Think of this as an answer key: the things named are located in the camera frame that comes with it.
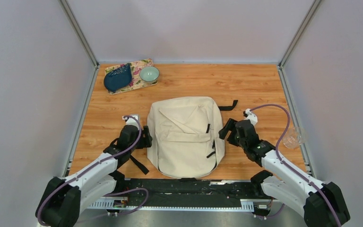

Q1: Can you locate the cream canvas backpack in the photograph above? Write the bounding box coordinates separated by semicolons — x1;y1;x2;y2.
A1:
147;96;238;179

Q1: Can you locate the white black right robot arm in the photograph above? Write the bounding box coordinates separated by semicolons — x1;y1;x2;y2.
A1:
218;119;351;227

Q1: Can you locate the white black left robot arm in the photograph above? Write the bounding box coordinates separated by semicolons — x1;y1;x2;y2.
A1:
35;124;152;227

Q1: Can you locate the floral pattern tray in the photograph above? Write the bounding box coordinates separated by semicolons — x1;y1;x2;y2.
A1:
104;58;157;95

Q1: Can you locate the clear glass cup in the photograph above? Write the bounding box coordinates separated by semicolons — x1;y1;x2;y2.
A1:
283;127;307;149

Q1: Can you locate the light green ceramic bowl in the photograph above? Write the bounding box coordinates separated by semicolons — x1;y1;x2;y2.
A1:
139;66;160;83

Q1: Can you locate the dark blue leaf-shaped dish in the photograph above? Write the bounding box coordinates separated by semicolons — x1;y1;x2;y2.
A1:
104;63;132;93

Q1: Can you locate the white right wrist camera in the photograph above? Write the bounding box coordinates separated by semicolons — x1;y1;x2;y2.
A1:
243;108;258;126

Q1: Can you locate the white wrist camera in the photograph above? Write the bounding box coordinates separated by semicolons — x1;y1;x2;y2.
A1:
122;114;141;128
243;108;258;126

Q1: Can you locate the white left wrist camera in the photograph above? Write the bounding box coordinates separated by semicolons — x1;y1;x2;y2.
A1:
122;114;141;128

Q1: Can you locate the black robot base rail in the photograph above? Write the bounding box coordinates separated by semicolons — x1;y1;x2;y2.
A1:
94;178;275;208

